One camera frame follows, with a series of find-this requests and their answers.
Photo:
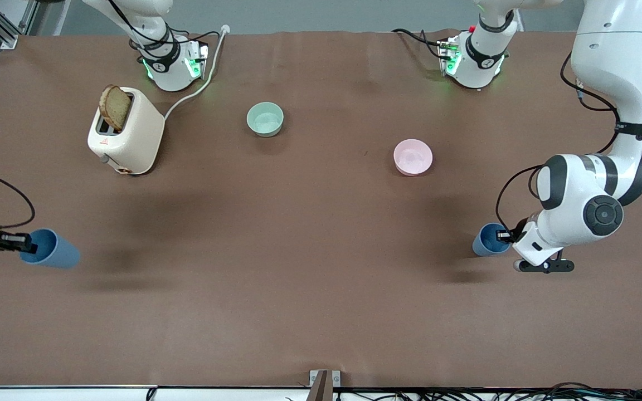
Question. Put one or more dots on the blue plastic cup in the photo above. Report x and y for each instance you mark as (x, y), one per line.
(485, 242)
(56, 253)

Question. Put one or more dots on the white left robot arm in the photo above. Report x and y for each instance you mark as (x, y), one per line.
(616, 55)

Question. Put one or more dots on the pink bowl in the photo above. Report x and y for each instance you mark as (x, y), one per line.
(413, 157)

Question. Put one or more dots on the cream white toaster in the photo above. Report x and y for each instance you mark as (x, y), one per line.
(137, 139)

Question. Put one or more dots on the brown bread slice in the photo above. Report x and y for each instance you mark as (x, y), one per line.
(115, 107)

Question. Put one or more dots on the mint green bowl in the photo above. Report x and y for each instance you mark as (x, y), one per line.
(265, 120)

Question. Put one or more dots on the aluminium frame profile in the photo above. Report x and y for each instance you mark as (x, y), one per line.
(8, 40)

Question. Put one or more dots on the grey metal camera bracket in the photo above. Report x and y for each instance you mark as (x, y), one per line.
(321, 384)

